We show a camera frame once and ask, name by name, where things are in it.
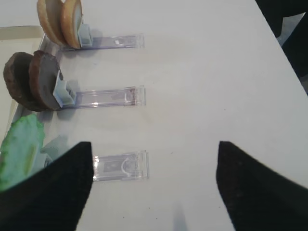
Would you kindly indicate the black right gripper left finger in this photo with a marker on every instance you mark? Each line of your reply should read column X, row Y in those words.
column 52, row 199

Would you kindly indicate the clear holder rail patty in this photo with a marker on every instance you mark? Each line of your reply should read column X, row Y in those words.
column 67, row 98

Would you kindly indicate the dark brown meat patty outer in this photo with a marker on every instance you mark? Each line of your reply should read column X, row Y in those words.
column 43, row 71

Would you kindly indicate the tan bun slice inner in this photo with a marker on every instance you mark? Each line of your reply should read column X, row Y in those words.
column 49, row 14

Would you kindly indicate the dark chair beyond table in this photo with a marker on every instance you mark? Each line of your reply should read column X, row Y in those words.
column 288, row 19

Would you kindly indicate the clear holder rail bun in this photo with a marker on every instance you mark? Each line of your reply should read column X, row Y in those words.
column 88, row 42

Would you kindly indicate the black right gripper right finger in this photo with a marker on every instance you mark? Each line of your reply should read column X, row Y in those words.
column 256, row 197

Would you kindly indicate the tan bun slice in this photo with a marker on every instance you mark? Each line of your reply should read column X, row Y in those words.
column 49, row 14
column 71, row 18

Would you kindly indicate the tan bun slice outer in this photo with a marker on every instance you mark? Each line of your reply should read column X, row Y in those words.
column 71, row 18

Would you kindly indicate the clear holder rail lettuce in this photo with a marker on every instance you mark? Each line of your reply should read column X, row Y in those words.
column 127, row 166

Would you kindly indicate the green lettuce leaf in holder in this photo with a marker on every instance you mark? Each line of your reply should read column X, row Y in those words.
column 18, row 150

